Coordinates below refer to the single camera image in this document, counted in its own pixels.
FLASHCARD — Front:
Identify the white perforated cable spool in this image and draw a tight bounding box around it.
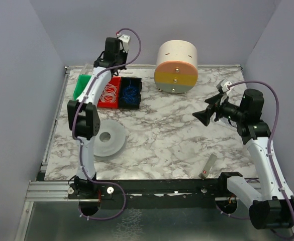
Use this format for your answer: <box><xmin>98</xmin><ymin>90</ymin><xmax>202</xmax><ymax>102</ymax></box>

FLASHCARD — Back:
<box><xmin>93</xmin><ymin>119</ymin><xmax>126</xmax><ymax>160</ymax></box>

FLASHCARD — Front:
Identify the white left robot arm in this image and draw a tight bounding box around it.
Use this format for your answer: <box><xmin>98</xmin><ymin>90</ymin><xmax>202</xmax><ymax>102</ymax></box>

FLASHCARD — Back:
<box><xmin>67</xmin><ymin>34</ymin><xmax>131</xmax><ymax>195</ymax></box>

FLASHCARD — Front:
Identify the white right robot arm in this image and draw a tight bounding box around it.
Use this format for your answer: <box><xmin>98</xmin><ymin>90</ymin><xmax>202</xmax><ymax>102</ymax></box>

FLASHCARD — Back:
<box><xmin>192</xmin><ymin>89</ymin><xmax>294</xmax><ymax>229</ymax></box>

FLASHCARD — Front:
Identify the clear plastic bag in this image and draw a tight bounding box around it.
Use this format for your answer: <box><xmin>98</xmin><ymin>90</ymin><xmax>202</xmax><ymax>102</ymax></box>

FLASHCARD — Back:
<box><xmin>211</xmin><ymin>115</ymin><xmax>237</xmax><ymax>130</ymax></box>

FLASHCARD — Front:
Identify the round three-drawer cabinet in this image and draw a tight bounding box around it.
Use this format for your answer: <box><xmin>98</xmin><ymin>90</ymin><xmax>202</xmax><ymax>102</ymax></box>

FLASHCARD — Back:
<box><xmin>154</xmin><ymin>40</ymin><xmax>198</xmax><ymax>94</ymax></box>

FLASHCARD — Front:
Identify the grey tool with red label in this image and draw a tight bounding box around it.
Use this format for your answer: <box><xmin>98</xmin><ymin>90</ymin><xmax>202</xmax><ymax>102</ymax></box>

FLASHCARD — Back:
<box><xmin>199</xmin><ymin>154</ymin><xmax>217</xmax><ymax>179</ymax></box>

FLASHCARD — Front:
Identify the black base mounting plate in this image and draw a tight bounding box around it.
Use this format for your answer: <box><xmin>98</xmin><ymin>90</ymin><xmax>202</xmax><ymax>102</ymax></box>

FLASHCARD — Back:
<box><xmin>68</xmin><ymin>171</ymin><xmax>248</xmax><ymax>209</ymax></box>

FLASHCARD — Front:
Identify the black plastic bin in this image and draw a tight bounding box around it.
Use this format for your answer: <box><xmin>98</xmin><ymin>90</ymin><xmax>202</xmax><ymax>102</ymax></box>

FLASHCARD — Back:
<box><xmin>118</xmin><ymin>77</ymin><xmax>142</xmax><ymax>109</ymax></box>

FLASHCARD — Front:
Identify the red plastic bin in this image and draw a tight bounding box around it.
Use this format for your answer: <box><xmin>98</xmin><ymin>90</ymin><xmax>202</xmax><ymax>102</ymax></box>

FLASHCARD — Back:
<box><xmin>97</xmin><ymin>77</ymin><xmax>121</xmax><ymax>109</ymax></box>

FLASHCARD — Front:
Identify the green plastic bin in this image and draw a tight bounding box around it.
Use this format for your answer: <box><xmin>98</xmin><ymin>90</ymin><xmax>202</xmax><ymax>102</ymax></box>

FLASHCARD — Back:
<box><xmin>73</xmin><ymin>75</ymin><xmax>91</xmax><ymax>100</ymax></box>

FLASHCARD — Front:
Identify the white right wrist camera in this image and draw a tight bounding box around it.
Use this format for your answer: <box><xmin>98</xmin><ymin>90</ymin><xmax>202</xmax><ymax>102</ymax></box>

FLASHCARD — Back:
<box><xmin>216</xmin><ymin>79</ymin><xmax>232</xmax><ymax>96</ymax></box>

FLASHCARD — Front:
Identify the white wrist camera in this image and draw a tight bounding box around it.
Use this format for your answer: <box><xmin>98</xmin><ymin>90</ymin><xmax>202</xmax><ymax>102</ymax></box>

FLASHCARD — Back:
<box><xmin>216</xmin><ymin>79</ymin><xmax>232</xmax><ymax>96</ymax></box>
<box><xmin>117</xmin><ymin>33</ymin><xmax>131</xmax><ymax>53</ymax></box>

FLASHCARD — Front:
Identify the blue wire coil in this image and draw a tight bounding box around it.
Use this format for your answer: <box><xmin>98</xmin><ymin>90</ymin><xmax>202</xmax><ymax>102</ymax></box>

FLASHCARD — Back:
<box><xmin>122</xmin><ymin>79</ymin><xmax>140</xmax><ymax>105</ymax></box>

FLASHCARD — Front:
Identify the white wire coil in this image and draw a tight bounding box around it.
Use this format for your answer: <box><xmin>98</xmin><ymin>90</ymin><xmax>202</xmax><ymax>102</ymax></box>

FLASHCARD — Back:
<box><xmin>100</xmin><ymin>83</ymin><xmax>119</xmax><ymax>103</ymax></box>

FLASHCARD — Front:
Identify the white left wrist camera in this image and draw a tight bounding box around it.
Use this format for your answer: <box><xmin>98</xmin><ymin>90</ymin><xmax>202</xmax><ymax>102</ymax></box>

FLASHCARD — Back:
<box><xmin>117</xmin><ymin>33</ymin><xmax>131</xmax><ymax>53</ymax></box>

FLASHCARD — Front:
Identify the aluminium frame rail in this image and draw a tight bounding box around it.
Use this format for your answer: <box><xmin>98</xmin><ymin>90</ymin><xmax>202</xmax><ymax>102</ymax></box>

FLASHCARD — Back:
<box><xmin>26</xmin><ymin>66</ymin><xmax>70</xmax><ymax>194</ymax></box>

